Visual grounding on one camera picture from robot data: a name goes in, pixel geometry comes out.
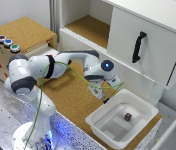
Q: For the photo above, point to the red button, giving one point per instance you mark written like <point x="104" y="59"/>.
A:
<point x="1" y="39"/>

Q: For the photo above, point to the white plastic box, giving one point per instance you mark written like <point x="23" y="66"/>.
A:
<point x="121" y="130"/>

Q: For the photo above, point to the white cabinet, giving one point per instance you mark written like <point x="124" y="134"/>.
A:
<point x="88" y="43"/>

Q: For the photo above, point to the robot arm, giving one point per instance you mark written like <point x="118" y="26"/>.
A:
<point x="38" y="65"/>

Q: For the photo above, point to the wooden drawer box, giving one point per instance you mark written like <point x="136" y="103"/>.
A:
<point x="24" y="31"/>

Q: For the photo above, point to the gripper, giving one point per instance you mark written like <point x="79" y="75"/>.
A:
<point x="110" y="80"/>

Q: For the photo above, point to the white sliding door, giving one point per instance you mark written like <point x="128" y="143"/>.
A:
<point x="161" y="46"/>

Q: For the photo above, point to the purple block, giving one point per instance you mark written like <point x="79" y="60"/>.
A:
<point x="128" y="116"/>

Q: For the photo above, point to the blue button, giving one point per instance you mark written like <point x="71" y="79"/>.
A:
<point x="8" y="42"/>

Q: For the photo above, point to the green button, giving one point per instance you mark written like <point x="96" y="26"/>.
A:
<point x="14" y="48"/>

